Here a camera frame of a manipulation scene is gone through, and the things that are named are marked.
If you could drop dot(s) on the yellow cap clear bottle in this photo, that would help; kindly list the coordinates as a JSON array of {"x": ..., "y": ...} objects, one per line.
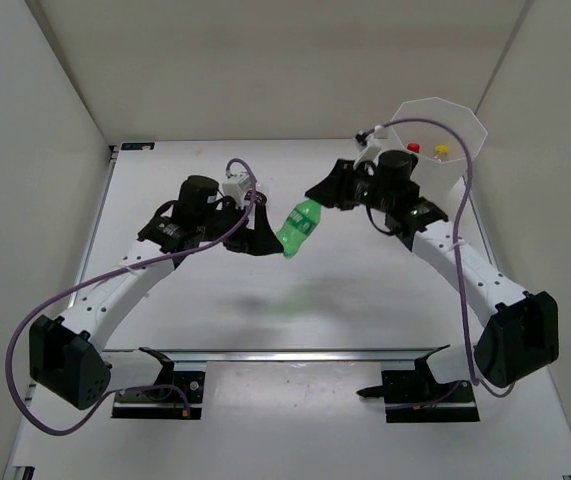
[{"x": 441, "y": 153}]

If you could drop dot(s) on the silver aluminium front rail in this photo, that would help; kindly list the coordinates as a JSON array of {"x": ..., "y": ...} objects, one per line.
[{"x": 295, "y": 355}]

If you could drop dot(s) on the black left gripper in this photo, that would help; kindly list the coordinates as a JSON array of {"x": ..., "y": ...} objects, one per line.
[{"x": 260, "y": 239}]

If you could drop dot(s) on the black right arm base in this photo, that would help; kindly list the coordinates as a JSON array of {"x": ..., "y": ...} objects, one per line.
[{"x": 415, "y": 397}]

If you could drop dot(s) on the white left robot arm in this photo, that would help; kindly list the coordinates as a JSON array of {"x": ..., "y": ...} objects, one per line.
[{"x": 68, "y": 355}]

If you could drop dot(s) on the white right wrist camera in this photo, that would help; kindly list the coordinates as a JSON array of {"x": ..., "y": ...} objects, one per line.
[{"x": 368, "y": 145}]

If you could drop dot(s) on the green plastic bottle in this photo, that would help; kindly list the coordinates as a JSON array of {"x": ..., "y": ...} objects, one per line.
[{"x": 298, "y": 226}]

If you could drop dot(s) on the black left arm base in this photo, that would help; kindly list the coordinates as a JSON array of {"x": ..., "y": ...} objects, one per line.
[{"x": 176, "y": 393}]

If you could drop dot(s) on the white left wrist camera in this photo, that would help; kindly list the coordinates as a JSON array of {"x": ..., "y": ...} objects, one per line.
[{"x": 237, "y": 186}]

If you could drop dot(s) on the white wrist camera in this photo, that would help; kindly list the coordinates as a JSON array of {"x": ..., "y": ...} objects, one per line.
[
  {"x": 237, "y": 186},
  {"x": 368, "y": 145}
]

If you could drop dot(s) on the black label clear bottle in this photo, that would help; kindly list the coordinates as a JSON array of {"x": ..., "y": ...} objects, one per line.
[{"x": 264, "y": 190}]

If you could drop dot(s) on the dark label sticker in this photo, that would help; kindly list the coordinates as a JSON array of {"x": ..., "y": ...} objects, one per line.
[{"x": 137, "y": 146}]

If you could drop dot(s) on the white octagonal plastic bin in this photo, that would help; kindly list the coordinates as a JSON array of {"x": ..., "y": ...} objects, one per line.
[{"x": 439, "y": 127}]

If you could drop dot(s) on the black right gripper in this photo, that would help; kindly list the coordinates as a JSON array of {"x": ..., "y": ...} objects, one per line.
[{"x": 336, "y": 191}]

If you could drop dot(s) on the red label clear bottle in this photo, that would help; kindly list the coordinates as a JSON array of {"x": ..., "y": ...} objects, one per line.
[{"x": 414, "y": 147}]

